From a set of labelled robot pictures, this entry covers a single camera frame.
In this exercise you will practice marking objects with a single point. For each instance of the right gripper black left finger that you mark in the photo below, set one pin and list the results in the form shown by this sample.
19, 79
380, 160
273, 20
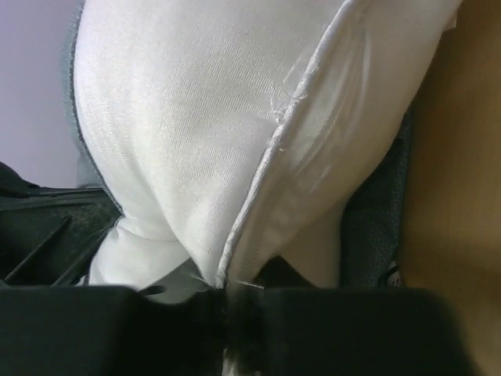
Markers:
109, 331

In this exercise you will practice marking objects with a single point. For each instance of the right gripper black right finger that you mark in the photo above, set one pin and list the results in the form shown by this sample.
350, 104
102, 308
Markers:
312, 331

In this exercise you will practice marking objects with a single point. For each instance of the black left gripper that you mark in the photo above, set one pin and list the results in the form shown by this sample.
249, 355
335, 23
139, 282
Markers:
50, 235

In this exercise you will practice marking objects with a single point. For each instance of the blue-grey pillowcase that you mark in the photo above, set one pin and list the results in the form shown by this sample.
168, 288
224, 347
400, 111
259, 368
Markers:
372, 220

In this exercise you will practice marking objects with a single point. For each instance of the white pillow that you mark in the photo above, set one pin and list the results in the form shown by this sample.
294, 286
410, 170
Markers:
232, 134

